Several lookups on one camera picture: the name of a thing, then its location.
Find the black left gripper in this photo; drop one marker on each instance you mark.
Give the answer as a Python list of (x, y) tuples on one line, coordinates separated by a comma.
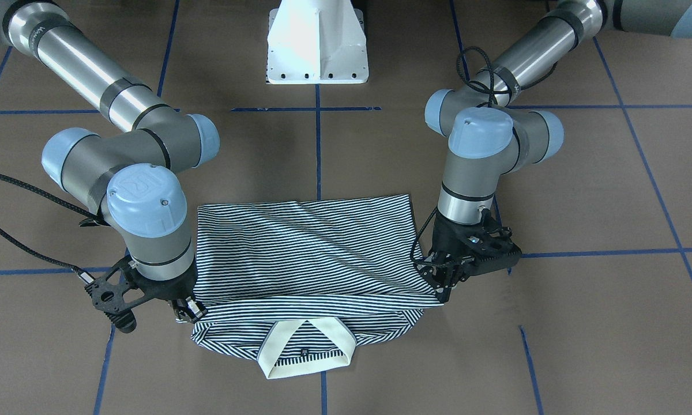
[(445, 244)]

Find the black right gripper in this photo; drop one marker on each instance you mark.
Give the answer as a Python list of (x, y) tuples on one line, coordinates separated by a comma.
[(172, 288)]

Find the navy white striped polo shirt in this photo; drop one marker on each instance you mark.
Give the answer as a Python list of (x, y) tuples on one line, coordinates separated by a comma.
[(297, 286)]

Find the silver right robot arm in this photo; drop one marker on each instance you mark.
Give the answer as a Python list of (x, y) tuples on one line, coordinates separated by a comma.
[(128, 182)]

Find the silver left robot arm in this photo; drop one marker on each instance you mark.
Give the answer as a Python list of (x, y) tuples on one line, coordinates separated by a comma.
[(487, 140)]

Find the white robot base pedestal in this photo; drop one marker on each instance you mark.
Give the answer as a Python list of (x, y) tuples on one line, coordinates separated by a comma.
[(317, 42)]

